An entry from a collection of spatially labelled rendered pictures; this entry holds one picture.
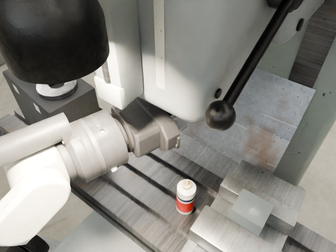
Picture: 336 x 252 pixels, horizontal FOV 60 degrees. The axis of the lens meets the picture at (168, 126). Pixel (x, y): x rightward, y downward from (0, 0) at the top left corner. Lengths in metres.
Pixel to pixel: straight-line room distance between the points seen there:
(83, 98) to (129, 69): 0.38
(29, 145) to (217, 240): 0.34
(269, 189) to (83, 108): 0.45
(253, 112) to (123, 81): 0.57
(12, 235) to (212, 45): 0.32
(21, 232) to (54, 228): 1.42
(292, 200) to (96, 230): 0.46
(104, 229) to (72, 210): 1.10
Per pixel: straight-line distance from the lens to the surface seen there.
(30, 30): 0.19
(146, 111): 0.44
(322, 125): 0.86
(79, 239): 0.77
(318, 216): 1.96
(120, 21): 0.29
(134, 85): 0.33
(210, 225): 0.55
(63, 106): 0.67
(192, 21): 0.27
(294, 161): 0.97
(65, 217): 1.85
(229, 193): 0.60
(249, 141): 0.84
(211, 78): 0.30
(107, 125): 0.41
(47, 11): 0.19
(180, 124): 0.46
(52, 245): 1.34
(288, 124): 0.82
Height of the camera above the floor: 1.57
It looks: 46 degrees down
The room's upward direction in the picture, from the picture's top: straight up
